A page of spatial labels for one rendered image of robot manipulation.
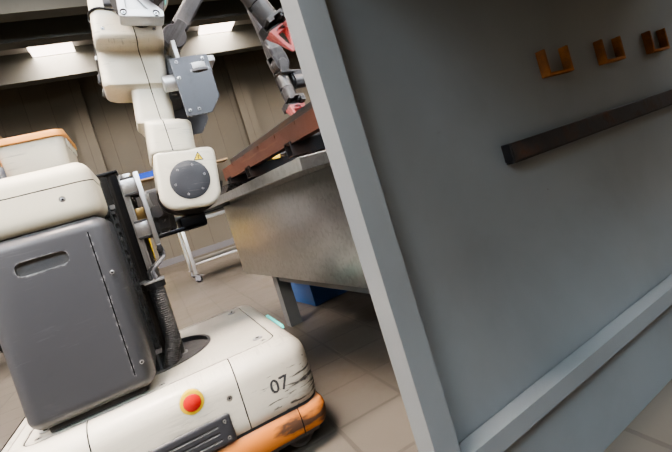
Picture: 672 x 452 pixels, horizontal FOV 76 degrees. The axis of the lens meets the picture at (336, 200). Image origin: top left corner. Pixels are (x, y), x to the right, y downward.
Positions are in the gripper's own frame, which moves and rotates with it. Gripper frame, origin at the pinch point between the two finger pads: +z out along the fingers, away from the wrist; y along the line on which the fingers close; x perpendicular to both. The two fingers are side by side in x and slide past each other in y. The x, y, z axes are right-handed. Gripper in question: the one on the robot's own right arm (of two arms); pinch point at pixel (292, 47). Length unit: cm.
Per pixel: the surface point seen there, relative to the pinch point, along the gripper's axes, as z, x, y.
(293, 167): 22.6, 28.6, -17.5
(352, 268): 57, 29, 0
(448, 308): 49, 39, -58
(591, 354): 76, 24, -59
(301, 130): 19.0, 8.3, 13.6
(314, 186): 33.5, 19.0, 8.0
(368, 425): 83, 56, -11
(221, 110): -86, -212, 802
